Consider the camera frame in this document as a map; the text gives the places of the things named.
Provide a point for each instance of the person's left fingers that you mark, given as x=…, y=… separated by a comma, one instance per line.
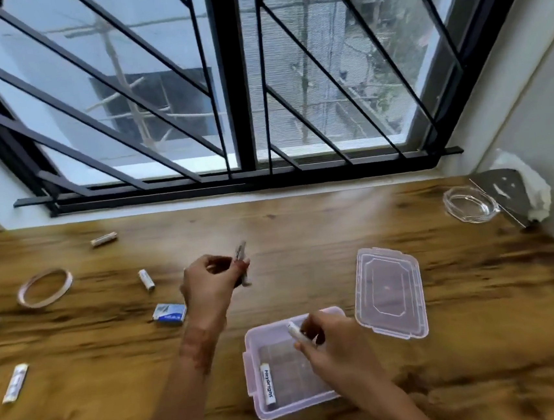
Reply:
x=224, y=266

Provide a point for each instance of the white battery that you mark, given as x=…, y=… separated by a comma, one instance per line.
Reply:
x=298, y=333
x=15, y=384
x=267, y=384
x=147, y=280
x=104, y=239

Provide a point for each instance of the small dark metal clip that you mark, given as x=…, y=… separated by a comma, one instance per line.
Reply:
x=242, y=264

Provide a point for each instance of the black metal window grille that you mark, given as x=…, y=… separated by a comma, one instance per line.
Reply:
x=72, y=66

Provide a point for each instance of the person's right forearm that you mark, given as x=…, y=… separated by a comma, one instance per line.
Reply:
x=399, y=413

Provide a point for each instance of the clear plastic box lid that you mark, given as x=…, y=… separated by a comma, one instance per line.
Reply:
x=389, y=294

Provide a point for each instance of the person's left forearm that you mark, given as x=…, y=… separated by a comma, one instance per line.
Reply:
x=183, y=402

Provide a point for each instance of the clear plastic storage box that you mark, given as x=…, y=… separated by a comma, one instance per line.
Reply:
x=283, y=378

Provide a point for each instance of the person's left hand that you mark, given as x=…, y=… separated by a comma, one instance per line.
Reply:
x=204, y=292

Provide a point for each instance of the grey metal bracket plate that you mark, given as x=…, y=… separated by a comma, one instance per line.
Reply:
x=512, y=189

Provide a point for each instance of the small blue white carton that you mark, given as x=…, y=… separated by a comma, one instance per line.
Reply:
x=170, y=314

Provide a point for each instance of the black window frame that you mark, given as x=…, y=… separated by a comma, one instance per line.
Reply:
x=232, y=75

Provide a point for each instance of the white crumpled cloth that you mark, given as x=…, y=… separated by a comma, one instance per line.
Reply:
x=536, y=192

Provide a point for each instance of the clear glass dish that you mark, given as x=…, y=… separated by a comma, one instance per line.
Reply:
x=452, y=207

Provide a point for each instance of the person's right fingers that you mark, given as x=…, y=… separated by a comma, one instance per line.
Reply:
x=312, y=333

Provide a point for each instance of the person's right hand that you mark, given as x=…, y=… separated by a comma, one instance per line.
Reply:
x=341, y=347

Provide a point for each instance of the clear tape roll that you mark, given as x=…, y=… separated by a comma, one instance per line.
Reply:
x=26, y=297

